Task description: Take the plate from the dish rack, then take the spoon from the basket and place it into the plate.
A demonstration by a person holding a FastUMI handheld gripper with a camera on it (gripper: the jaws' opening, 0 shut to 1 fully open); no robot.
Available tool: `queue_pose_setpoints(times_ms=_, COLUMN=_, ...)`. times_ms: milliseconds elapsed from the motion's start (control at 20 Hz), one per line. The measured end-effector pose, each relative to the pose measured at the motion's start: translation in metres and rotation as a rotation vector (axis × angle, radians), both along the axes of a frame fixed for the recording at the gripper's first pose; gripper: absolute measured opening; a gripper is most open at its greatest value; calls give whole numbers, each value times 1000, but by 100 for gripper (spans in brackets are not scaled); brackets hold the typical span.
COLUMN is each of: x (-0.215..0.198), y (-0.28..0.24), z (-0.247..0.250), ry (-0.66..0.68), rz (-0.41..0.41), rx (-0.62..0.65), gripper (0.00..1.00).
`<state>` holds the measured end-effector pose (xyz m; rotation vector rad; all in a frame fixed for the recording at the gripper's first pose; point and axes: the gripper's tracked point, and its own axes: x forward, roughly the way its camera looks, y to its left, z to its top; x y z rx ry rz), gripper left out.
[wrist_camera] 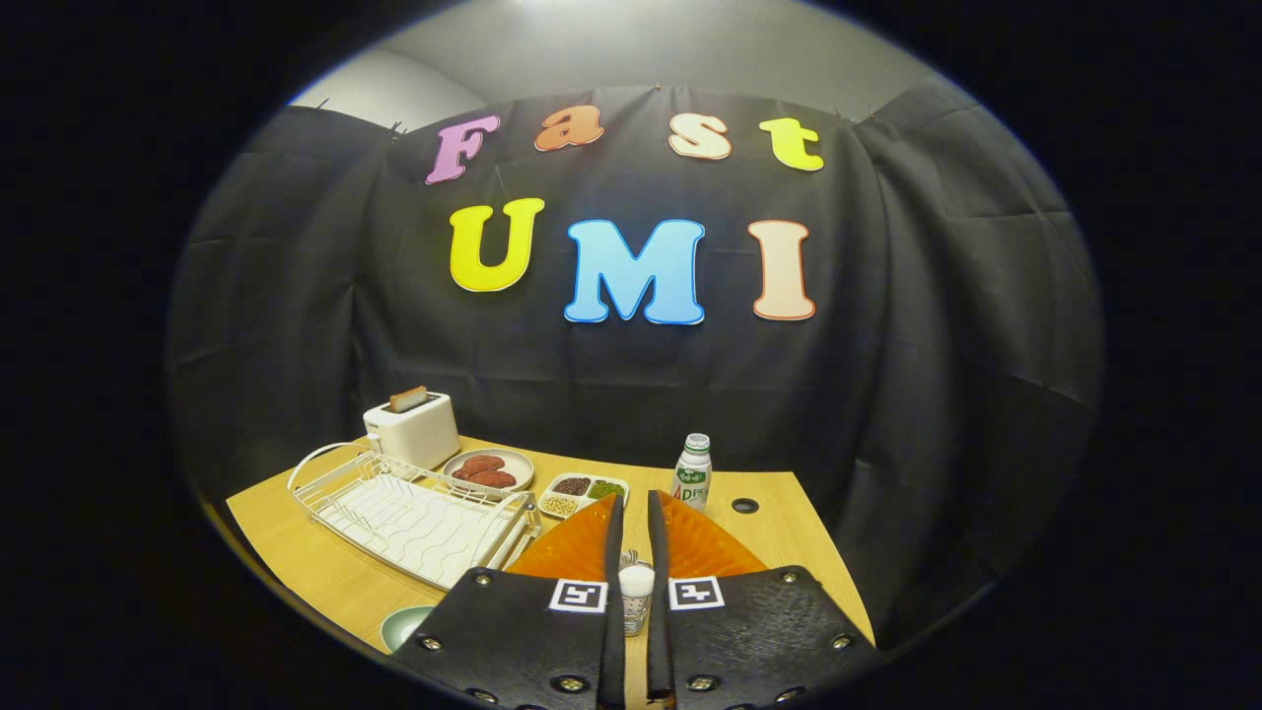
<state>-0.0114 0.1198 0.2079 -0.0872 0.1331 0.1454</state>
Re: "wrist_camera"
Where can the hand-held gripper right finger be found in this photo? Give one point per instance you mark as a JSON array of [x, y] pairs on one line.
[[759, 641]]

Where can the white drain tray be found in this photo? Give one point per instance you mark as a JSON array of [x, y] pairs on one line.
[[424, 532]]

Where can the white and green drink bottle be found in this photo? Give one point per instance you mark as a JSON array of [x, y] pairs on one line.
[[693, 463]]

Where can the red meat piece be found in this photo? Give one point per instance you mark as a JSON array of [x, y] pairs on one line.
[[495, 479], [478, 463]]

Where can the black backdrop cloth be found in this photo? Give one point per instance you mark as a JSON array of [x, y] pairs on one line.
[[937, 345]]

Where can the white toaster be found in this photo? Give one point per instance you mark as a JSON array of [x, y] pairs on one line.
[[419, 434]]

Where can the bread slice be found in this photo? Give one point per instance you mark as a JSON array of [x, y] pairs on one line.
[[407, 398]]

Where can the white compartment dish with beans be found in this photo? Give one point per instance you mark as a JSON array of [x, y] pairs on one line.
[[592, 501]]

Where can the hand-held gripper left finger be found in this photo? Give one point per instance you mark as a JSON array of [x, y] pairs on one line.
[[523, 641]]

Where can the pale green plate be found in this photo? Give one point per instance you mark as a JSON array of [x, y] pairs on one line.
[[404, 628]]

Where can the beige plate with meat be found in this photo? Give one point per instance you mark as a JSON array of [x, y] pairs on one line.
[[518, 465]]

